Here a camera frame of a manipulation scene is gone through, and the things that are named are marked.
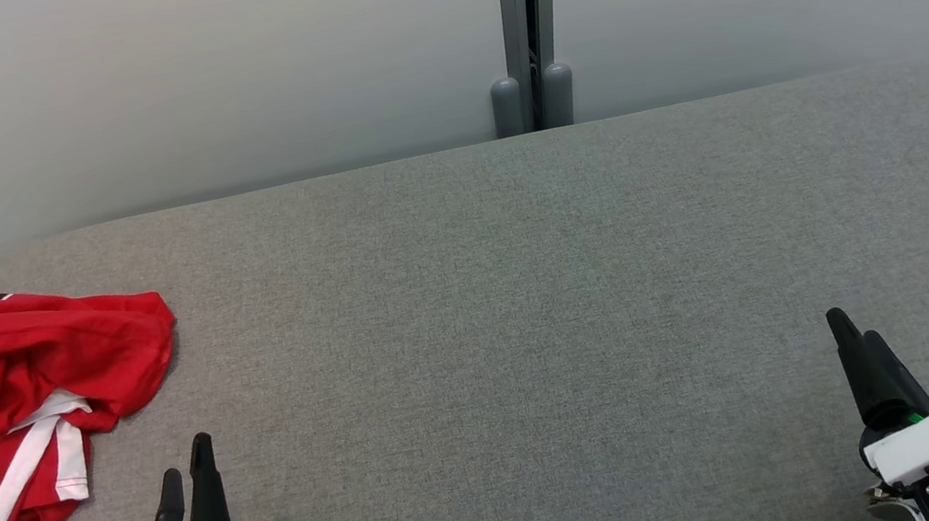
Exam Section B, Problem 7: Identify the red white basketball jersey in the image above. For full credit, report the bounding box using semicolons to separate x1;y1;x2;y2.
0;260;204;521

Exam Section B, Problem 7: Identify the grey cylinder post foot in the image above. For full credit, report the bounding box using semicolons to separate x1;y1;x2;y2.
488;75;528;141
539;61;581;130

